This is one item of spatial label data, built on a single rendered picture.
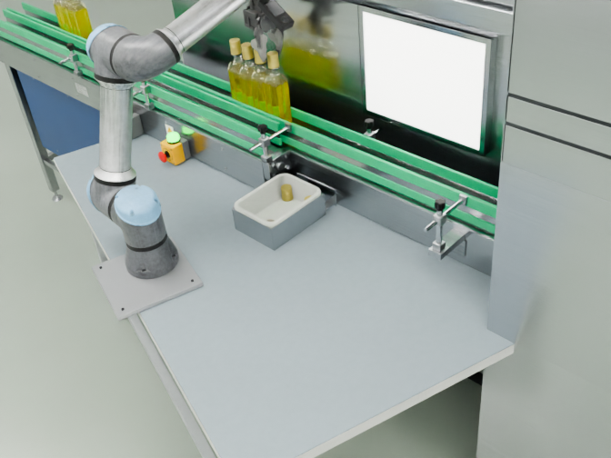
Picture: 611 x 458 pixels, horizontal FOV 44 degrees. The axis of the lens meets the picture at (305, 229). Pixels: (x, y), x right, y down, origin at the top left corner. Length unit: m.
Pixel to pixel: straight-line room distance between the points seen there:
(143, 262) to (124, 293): 0.10
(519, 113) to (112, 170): 1.12
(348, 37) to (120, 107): 0.69
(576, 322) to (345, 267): 0.67
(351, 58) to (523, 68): 0.88
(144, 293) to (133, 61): 0.62
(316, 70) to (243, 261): 0.66
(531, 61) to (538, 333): 0.66
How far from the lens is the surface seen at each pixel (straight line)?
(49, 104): 3.57
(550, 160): 1.57
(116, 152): 2.13
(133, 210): 2.05
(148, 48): 1.94
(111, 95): 2.07
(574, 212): 1.60
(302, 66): 2.47
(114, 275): 2.21
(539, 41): 1.48
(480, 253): 2.05
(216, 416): 1.80
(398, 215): 2.18
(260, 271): 2.13
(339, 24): 2.28
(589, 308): 1.72
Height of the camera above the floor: 2.12
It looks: 37 degrees down
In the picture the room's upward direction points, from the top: 6 degrees counter-clockwise
